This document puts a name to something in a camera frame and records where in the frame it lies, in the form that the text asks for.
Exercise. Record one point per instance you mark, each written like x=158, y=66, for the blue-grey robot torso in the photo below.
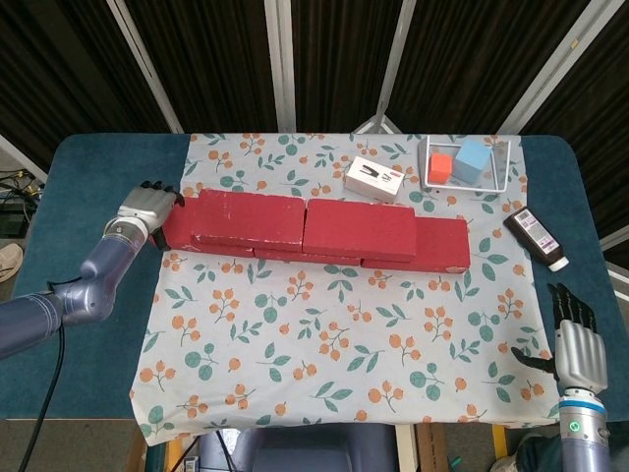
x=295, y=452

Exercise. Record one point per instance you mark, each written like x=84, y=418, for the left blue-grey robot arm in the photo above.
x=83, y=290

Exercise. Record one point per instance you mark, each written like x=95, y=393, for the beige shoe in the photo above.
x=10, y=260

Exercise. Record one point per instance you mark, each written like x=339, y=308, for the floral print tablecloth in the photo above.
x=314, y=319

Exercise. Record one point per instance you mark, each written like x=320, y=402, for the white partition frame post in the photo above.
x=147, y=69
x=550, y=69
x=393, y=64
x=281, y=64

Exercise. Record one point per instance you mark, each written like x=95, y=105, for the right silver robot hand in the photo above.
x=580, y=354

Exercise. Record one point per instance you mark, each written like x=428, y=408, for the white stapler box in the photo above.
x=373, y=179

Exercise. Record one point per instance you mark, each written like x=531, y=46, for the orange cube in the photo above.
x=440, y=169

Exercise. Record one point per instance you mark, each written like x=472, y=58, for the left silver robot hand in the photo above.
x=147, y=209

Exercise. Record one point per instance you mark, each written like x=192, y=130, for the light blue cube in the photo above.
x=471, y=162

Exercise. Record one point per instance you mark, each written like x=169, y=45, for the red brick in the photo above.
x=177, y=226
x=334, y=259
x=245, y=216
x=442, y=246
x=359, y=231

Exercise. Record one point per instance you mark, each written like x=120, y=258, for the brown bottle with white cap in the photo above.
x=535, y=238

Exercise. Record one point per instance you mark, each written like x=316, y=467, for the blue felt table cover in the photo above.
x=78, y=167

